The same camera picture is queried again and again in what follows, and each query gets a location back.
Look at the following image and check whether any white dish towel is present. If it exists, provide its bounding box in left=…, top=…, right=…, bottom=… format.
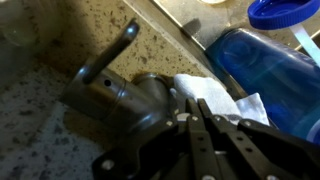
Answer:
left=169, top=73, right=270, bottom=127

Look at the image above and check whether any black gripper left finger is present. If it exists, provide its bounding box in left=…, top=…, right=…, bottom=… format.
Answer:
left=91, top=98, right=218, bottom=180

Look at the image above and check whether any steel kitchen faucet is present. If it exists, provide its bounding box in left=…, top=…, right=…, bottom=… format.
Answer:
left=59, top=18, right=179, bottom=134

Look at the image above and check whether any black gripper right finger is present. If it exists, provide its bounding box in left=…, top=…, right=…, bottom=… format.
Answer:
left=198, top=98, right=320, bottom=180

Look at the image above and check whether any blue plastic water bottle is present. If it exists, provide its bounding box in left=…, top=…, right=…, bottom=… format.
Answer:
left=204, top=0, right=320, bottom=146

